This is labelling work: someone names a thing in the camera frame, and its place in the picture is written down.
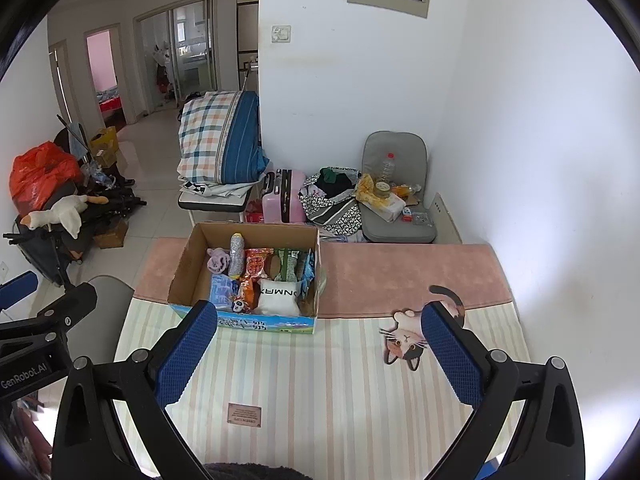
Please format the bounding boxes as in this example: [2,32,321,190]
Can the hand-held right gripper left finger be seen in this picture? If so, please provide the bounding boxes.
[51,300,219,480]

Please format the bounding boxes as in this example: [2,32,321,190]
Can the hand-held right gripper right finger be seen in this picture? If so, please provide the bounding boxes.
[421,301,586,480]

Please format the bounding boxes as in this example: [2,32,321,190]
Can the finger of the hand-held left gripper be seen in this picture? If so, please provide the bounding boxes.
[0,271,40,311]
[36,282,98,335]

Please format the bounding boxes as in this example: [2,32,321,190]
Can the blue soft packet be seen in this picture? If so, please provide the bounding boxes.
[210,274,240,307]

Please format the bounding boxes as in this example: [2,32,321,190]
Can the panda print snack packet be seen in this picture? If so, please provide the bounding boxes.
[232,277,259,314]

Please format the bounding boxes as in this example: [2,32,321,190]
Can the printed cardboard box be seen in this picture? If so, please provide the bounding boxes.
[167,221,327,336]

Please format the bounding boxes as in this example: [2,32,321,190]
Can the purple sock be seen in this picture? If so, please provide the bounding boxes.
[206,246,232,275]

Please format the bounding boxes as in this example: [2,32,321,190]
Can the white pillow packet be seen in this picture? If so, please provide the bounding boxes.
[254,279,302,317]

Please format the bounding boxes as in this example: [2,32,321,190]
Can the silver foil packet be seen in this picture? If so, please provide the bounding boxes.
[228,232,246,277]

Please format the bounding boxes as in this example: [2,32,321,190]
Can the red snack packet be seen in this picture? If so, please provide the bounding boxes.
[243,247,275,281]

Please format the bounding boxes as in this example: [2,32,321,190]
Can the green snack packet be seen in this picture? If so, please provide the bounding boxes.
[272,248,303,281]

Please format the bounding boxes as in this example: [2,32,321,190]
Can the small blue yellow packet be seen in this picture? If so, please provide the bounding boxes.
[300,249,319,284]

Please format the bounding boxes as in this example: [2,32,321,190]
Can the person's left forearm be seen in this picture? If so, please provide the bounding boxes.
[0,400,53,480]

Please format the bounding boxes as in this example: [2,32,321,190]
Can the black folded stroller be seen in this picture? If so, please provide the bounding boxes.
[2,219,97,287]

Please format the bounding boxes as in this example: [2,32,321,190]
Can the plain grey chair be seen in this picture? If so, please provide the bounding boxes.
[75,275,135,361]

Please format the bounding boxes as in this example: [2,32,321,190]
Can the brown cardboard box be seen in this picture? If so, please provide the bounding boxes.
[92,220,130,250]

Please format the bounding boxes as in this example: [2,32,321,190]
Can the white goose plush toy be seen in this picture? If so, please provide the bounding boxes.
[27,195,109,240]

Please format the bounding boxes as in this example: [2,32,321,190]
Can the black folded stands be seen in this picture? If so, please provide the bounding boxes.
[82,185,149,222]

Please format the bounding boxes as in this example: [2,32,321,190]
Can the orange plastic bag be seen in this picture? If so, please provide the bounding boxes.
[9,141,84,207]

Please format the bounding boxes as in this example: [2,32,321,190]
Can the cat print table mat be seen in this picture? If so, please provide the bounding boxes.
[114,237,532,480]

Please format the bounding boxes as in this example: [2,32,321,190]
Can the person's dark fleece clothing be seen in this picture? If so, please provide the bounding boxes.
[202,462,302,480]

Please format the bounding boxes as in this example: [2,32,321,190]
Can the white leaning board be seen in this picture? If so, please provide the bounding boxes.
[432,192,464,245]

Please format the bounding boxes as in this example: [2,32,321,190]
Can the white tissue pack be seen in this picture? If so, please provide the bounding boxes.
[367,192,406,221]

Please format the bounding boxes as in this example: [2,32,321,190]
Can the black white patterned bag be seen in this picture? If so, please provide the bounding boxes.
[299,166,367,242]

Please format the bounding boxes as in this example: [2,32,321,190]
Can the yellow plastic bag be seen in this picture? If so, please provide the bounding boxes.
[356,174,389,207]

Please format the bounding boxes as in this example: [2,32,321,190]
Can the pink suitcase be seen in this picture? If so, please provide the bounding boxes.
[261,168,307,225]

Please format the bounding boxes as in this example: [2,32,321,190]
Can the clear plastic bottle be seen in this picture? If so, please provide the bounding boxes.
[380,151,399,186]

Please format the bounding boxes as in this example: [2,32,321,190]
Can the grey cushioned chair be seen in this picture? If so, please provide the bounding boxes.
[360,131,437,245]

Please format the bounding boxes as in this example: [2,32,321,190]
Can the plaid folded bedding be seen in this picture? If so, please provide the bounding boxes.
[177,91,271,186]

